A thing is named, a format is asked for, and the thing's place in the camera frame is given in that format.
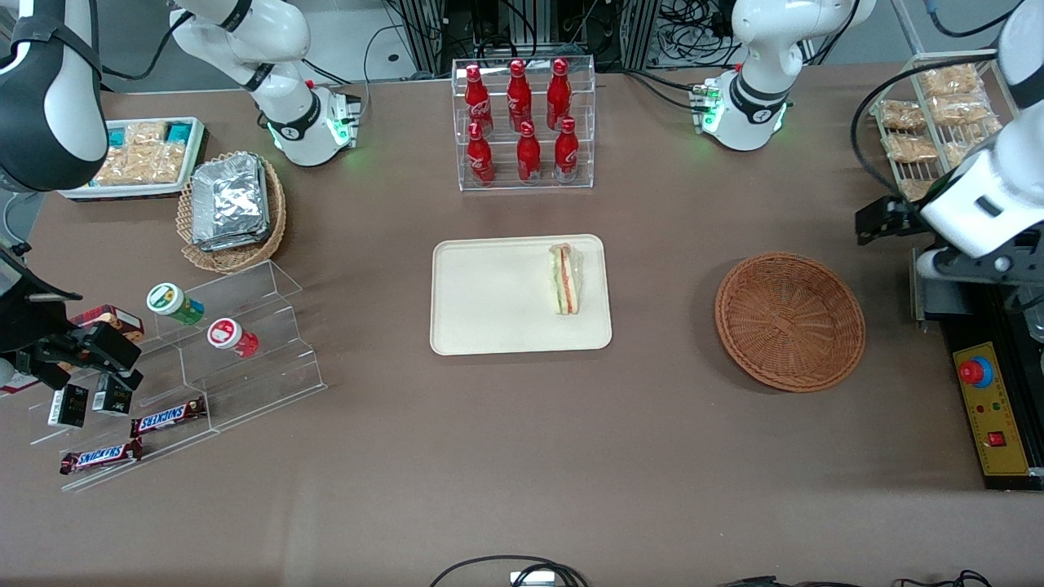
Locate tan wicker basket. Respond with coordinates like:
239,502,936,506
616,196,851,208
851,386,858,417
175,151,288,274

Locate red cola bottle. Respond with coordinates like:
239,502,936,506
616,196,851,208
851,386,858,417
546,57,572,127
467,121,495,185
507,59,533,127
517,121,542,184
555,117,580,182
465,64,493,131

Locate red-lidded can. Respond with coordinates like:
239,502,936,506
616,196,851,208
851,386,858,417
206,317,260,359

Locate white snack bin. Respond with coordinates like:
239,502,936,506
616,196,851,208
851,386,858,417
57,116,209,202

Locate slanted metal frame post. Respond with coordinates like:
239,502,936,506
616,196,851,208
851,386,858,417
891,0,931,56

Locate aluminium profile post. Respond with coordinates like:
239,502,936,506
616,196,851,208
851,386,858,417
412,0,445,73
620,0,660,70

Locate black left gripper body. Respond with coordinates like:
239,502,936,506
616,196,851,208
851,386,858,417
889,199,927,239

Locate white wire rack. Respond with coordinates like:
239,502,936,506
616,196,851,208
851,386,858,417
869,51,1024,205

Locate black cable bundle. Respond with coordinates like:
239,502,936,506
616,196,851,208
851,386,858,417
718,571,992,587

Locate black looped table cable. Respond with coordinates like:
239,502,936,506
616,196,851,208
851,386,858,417
428,554,590,587

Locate plastic-wrapped triangle sandwich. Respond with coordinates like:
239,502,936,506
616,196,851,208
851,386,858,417
548,243,586,317

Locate clear acrylic stepped stand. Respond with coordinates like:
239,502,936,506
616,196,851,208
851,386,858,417
29,259,329,494

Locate red-brown carton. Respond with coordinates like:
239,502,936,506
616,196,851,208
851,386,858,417
69,304,146,345

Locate tangled background cables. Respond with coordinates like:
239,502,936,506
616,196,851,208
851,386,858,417
659,0,739,50

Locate Snickers bar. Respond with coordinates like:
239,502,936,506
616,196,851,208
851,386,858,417
59,438,144,476
130,396,208,439

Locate empty brown wicker basket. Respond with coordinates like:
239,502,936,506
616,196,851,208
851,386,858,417
714,251,867,394

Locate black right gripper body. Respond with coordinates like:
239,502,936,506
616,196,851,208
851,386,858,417
0,265,84,386

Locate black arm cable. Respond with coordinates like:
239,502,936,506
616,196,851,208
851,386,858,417
851,55,1012,201
98,12,197,82

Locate clear acrylic bottle rack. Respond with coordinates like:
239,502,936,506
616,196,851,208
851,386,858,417
451,55,596,192

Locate cream plastic tray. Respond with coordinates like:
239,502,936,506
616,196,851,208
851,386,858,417
430,234,613,357

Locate small black box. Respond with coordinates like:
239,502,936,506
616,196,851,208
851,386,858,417
46,383,90,430
91,373,134,417

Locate silver foil pack stack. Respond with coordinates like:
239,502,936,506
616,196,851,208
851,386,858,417
190,153,272,254

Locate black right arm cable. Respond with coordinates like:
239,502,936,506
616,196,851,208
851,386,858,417
98,12,197,82

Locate green-lidded can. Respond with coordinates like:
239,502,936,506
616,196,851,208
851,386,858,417
146,282,206,326

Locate black machine with yellow panel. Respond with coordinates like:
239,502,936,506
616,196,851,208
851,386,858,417
909,245,1044,492

